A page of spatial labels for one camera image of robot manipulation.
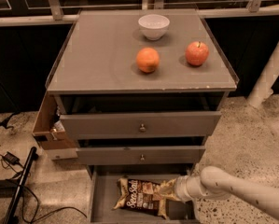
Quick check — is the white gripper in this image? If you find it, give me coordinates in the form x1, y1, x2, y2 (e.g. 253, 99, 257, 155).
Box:
159, 175, 204, 202

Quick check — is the brown sea salt chip bag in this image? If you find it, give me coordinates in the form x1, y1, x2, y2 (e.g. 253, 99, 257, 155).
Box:
113, 177, 168, 219

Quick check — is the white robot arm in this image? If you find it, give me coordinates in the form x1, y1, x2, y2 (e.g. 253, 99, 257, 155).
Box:
159, 41, 279, 224

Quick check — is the grey middle drawer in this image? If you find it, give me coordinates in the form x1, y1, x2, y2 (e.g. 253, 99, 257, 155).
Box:
77, 146, 205, 165

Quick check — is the grey drawer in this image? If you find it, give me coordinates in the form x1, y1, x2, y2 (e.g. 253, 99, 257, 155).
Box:
77, 146, 205, 165
61, 111, 221, 140
89, 164, 201, 224

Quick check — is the grey top drawer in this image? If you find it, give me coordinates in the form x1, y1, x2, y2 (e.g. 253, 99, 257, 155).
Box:
61, 111, 221, 140

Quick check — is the grey bottom drawer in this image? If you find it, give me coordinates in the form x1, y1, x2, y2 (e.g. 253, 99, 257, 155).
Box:
89, 164, 201, 224

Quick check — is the grey drawer cabinet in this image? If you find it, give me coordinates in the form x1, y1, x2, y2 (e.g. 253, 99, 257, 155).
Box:
45, 8, 240, 224

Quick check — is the orange fruit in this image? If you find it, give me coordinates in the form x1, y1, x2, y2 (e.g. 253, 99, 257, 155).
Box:
136, 48, 160, 73

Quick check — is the brown cardboard box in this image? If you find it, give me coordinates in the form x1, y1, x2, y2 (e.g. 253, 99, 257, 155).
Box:
32, 93, 77, 160

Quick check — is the red apple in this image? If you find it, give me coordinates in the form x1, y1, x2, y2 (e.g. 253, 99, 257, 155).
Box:
185, 41, 209, 66

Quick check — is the black pole on floor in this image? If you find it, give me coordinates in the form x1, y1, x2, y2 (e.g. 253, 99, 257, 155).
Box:
3, 147, 37, 224

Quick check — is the black power adapter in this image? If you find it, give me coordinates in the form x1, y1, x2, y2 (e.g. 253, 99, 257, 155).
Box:
3, 152, 20, 165

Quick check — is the white ceramic bowl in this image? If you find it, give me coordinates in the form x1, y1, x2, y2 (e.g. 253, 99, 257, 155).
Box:
138, 14, 170, 40

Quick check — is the metal window railing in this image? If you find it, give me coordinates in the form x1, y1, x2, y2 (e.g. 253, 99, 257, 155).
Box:
0, 0, 279, 28

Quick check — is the black floor cable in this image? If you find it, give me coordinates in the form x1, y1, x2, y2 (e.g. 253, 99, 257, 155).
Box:
0, 147, 88, 224

